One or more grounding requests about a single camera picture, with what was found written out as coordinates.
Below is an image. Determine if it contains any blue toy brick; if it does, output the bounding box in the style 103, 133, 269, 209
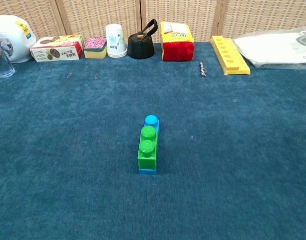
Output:
139, 114, 160, 176

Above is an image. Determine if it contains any green toy brick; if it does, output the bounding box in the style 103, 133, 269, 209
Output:
137, 125, 159, 171

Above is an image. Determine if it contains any red yellow snack bag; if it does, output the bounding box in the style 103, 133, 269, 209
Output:
160, 21, 195, 62

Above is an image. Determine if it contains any white paper cup stack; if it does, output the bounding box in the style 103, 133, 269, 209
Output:
105, 23, 128, 59

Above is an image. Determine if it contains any pink yellow sponge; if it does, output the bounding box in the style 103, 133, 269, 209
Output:
83, 36, 108, 60

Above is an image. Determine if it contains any yellow holed tray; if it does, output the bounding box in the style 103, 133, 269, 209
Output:
210, 35, 251, 76

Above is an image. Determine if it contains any red white cookie box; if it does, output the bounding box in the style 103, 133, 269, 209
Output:
29, 34, 85, 63

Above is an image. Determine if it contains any woven folding screen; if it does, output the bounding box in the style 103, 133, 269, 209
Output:
0, 0, 306, 43

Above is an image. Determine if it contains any clear plastic bag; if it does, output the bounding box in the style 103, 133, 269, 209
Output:
232, 26, 306, 70

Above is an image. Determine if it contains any clear glass cup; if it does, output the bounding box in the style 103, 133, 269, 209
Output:
0, 39, 16, 79

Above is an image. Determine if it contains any white plastic wipes tub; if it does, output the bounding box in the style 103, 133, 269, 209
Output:
0, 14, 37, 64

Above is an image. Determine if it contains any black lid with handle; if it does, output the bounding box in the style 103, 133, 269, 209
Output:
127, 18, 158, 60

